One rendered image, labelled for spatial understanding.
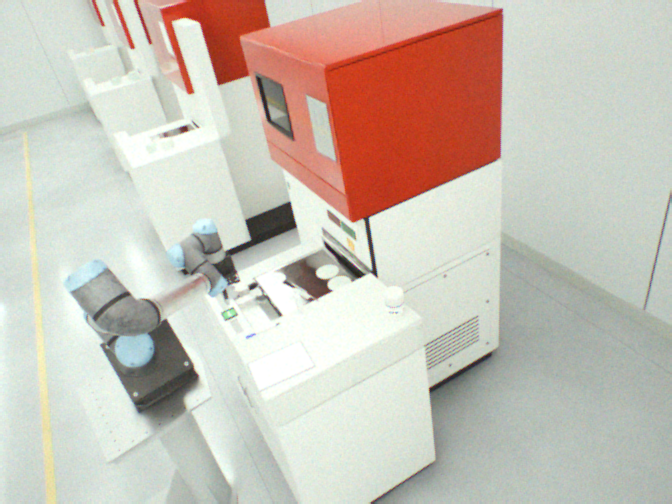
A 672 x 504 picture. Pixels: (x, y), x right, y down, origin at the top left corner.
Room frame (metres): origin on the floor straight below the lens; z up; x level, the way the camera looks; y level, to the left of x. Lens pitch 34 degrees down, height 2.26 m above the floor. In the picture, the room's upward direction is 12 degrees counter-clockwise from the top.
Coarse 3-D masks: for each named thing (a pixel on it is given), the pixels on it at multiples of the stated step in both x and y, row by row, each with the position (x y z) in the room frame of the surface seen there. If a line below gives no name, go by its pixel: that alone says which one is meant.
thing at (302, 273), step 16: (320, 256) 1.97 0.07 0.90; (272, 272) 1.92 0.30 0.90; (288, 272) 1.90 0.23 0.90; (304, 272) 1.87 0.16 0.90; (272, 288) 1.80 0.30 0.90; (288, 288) 1.78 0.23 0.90; (304, 288) 1.76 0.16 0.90; (320, 288) 1.74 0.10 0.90; (288, 304) 1.67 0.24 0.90; (304, 304) 1.65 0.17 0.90
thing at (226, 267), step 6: (228, 258) 1.57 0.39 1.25; (216, 264) 1.54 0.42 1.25; (222, 264) 1.56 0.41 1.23; (228, 264) 1.57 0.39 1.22; (222, 270) 1.56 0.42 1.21; (228, 270) 1.56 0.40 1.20; (222, 276) 1.54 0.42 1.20; (228, 276) 1.54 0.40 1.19; (234, 276) 1.57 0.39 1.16; (228, 282) 1.55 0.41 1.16; (234, 282) 1.55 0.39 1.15
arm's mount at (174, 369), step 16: (160, 336) 1.52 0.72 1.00; (176, 336) 1.52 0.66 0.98; (112, 352) 1.45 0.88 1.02; (160, 352) 1.47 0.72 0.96; (176, 352) 1.48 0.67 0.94; (160, 368) 1.42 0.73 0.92; (176, 368) 1.43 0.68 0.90; (192, 368) 1.44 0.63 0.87; (128, 384) 1.37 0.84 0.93; (144, 384) 1.37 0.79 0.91; (160, 384) 1.38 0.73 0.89; (176, 384) 1.41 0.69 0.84; (144, 400) 1.34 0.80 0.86
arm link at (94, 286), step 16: (80, 272) 1.15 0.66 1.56; (96, 272) 1.16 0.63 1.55; (112, 272) 1.20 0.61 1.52; (80, 288) 1.13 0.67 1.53; (96, 288) 1.12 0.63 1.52; (112, 288) 1.13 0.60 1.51; (80, 304) 1.12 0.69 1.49; (96, 304) 1.10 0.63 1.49; (112, 304) 1.10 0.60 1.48; (96, 320) 1.08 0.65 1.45; (112, 336) 1.34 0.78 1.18
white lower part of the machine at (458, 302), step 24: (456, 264) 1.85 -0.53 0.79; (480, 264) 1.90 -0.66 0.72; (408, 288) 1.75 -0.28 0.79; (432, 288) 1.80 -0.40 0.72; (456, 288) 1.85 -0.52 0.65; (480, 288) 1.90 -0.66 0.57; (432, 312) 1.79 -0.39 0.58; (456, 312) 1.85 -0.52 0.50; (480, 312) 1.90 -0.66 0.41; (432, 336) 1.79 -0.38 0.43; (456, 336) 1.85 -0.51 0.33; (480, 336) 1.90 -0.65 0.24; (432, 360) 1.78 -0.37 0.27; (456, 360) 1.84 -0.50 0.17; (480, 360) 1.93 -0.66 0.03; (432, 384) 1.78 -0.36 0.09
